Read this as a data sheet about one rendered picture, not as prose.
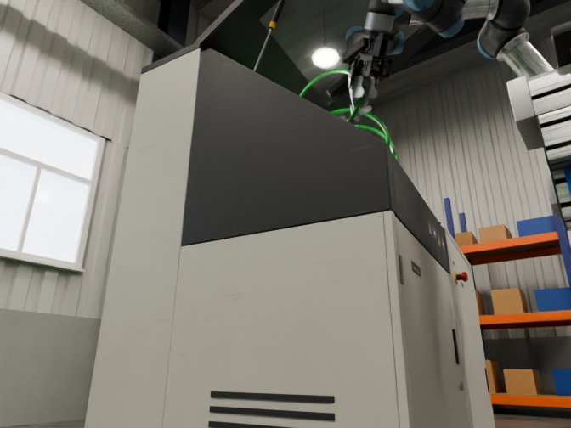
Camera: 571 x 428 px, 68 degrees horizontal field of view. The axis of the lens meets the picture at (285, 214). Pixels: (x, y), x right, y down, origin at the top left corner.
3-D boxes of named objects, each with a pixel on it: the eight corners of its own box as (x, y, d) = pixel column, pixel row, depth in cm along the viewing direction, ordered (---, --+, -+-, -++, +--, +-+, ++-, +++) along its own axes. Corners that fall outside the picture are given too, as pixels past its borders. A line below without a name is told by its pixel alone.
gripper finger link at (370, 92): (370, 111, 123) (375, 78, 119) (358, 107, 128) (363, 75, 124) (378, 110, 124) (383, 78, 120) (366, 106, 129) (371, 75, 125)
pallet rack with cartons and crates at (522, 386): (611, 415, 523) (558, 194, 629) (609, 421, 459) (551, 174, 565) (398, 404, 681) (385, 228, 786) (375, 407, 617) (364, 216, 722)
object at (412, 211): (397, 215, 90) (391, 149, 95) (376, 218, 92) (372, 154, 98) (449, 273, 140) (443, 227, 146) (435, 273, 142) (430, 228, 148)
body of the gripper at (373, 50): (367, 78, 116) (377, 30, 111) (349, 73, 122) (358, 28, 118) (388, 81, 119) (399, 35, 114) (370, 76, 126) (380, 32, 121)
